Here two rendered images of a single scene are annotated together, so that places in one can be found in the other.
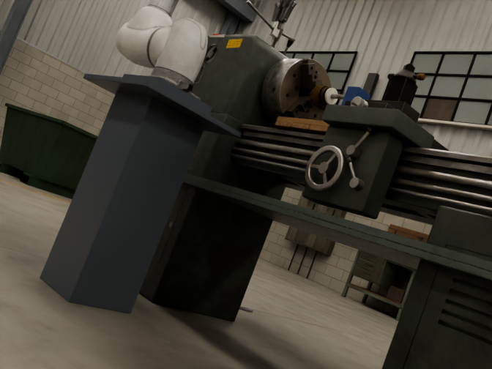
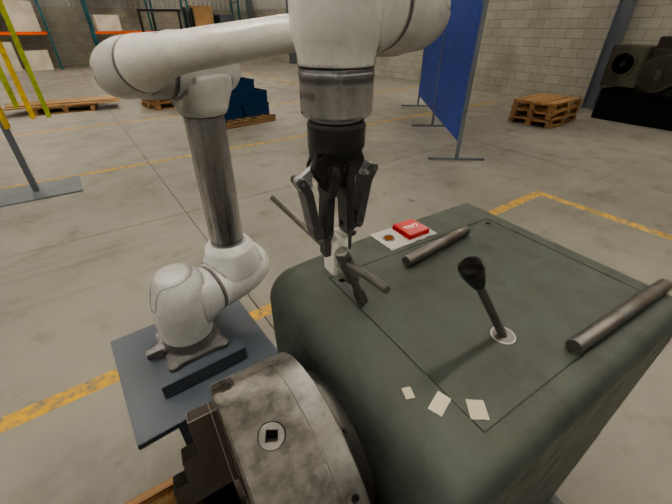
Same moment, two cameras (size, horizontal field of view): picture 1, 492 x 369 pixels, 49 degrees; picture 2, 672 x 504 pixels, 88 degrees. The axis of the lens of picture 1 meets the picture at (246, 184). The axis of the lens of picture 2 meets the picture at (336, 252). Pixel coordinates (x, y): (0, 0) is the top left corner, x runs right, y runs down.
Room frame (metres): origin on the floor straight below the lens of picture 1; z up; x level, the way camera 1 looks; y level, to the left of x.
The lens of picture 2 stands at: (2.52, -0.33, 1.65)
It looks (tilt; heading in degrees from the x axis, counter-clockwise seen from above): 33 degrees down; 96
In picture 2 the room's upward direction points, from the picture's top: straight up
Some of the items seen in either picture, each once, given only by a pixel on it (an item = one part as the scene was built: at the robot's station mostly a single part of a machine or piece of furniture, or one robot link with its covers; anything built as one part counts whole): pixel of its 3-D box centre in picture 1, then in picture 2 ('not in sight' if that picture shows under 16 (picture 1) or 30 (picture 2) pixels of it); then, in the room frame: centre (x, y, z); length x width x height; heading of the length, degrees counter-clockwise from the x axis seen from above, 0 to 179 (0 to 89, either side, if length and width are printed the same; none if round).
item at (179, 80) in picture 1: (173, 83); (183, 337); (1.96, 0.38, 0.83); 0.22 x 0.18 x 0.06; 43
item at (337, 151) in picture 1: (348, 167); not in sight; (1.75, -0.29, 0.73); 0.27 x 0.12 x 0.27; 38
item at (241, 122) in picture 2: not in sight; (237, 101); (-0.27, 6.83, 0.39); 1.20 x 0.80 x 0.79; 49
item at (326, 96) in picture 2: not in sight; (336, 94); (2.47, 0.13, 1.58); 0.09 x 0.09 x 0.06
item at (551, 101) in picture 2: not in sight; (544, 109); (5.91, 7.60, 0.22); 1.25 x 0.86 x 0.44; 44
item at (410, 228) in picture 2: not in sight; (410, 230); (2.61, 0.38, 1.26); 0.06 x 0.06 x 0.02; 38
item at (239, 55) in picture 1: (241, 93); (448, 357); (2.70, 0.19, 1.06); 0.59 x 0.48 x 0.39; 38
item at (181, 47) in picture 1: (182, 48); (182, 299); (1.98, 0.40, 0.97); 0.18 x 0.16 x 0.22; 59
